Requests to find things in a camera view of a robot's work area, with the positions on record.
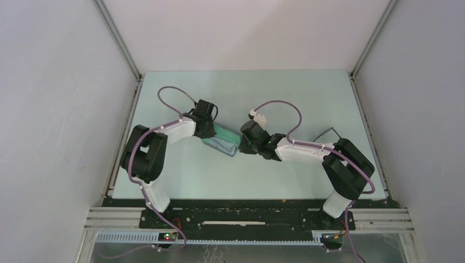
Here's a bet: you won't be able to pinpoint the light blue cleaning cloth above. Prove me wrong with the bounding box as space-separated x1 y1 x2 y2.
211 137 237 154

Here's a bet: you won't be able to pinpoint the black thin-frame sunglasses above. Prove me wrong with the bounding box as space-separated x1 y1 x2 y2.
313 127 342 144

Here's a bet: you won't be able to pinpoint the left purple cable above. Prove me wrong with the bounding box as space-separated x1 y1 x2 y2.
95 85 199 261

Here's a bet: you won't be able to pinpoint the grey slotted cable duct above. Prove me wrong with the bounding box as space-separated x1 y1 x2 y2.
95 231 330 246

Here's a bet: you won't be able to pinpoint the right aluminium frame post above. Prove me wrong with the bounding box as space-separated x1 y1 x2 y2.
350 0 400 79

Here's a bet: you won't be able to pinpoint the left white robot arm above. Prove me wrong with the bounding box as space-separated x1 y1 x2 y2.
120 100 218 228

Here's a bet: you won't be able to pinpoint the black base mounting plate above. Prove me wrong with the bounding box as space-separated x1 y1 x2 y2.
139 199 355 241

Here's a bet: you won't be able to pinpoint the left aluminium frame post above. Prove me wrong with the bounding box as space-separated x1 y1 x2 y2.
92 0 142 82

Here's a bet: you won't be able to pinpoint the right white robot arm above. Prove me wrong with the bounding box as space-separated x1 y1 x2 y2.
239 120 376 229

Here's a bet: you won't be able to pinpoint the purple cable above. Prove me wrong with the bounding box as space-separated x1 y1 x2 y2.
95 85 199 261
251 100 376 263

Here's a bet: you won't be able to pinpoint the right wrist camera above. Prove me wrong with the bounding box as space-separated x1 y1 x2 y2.
248 110 266 129

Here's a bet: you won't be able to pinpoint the aluminium frame post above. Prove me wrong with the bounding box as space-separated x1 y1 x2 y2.
92 0 142 82
350 0 400 79

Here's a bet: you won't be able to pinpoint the grey-blue glasses case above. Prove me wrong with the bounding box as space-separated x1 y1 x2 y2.
202 122 242 157

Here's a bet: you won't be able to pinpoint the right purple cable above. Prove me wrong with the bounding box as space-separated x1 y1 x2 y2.
251 100 376 263

